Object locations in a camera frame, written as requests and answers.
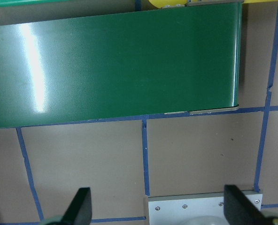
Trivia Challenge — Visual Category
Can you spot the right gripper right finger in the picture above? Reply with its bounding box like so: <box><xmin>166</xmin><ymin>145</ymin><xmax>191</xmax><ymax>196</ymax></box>
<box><xmin>224</xmin><ymin>185</ymin><xmax>278</xmax><ymax>225</ymax></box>

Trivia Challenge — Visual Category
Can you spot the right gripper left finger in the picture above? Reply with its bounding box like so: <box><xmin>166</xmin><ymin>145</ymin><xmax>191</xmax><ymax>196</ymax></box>
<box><xmin>59</xmin><ymin>187</ymin><xmax>92</xmax><ymax>225</ymax></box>

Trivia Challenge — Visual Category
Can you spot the green conveyor belt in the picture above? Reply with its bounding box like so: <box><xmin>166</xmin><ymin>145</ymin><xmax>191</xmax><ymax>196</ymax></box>
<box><xmin>0</xmin><ymin>0</ymin><xmax>242</xmax><ymax>128</ymax></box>

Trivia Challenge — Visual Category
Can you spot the yellow plastic tray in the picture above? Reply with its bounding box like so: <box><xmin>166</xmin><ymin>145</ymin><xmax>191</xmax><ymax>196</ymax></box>
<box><xmin>148</xmin><ymin>0</ymin><xmax>278</xmax><ymax>9</ymax></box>

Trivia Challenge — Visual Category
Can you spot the green plastic tray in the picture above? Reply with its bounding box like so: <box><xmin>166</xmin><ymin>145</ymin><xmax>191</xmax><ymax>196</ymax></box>
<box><xmin>0</xmin><ymin>0</ymin><xmax>60</xmax><ymax>7</ymax></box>

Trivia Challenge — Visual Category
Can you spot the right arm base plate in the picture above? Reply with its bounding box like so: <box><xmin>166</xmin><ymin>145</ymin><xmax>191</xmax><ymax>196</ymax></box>
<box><xmin>146</xmin><ymin>190</ymin><xmax>264</xmax><ymax>225</ymax></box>

